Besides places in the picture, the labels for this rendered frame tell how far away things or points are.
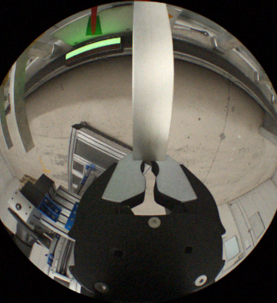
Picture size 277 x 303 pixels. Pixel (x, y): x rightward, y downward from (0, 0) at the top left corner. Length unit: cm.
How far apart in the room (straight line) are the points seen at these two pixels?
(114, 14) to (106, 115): 90
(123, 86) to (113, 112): 26
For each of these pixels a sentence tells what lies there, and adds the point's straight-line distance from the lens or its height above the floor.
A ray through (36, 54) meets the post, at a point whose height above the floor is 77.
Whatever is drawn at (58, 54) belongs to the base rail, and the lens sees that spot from 39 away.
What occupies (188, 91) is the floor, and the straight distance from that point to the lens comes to 105.
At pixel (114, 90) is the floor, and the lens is 97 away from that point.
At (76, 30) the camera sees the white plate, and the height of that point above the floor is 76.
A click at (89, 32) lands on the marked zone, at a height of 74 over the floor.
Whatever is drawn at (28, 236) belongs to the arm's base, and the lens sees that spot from 66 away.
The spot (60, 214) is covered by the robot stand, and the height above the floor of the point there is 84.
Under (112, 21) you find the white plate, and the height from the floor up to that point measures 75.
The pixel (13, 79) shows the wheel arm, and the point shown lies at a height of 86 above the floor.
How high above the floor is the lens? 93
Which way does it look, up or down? 59 degrees down
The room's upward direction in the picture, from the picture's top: 174 degrees counter-clockwise
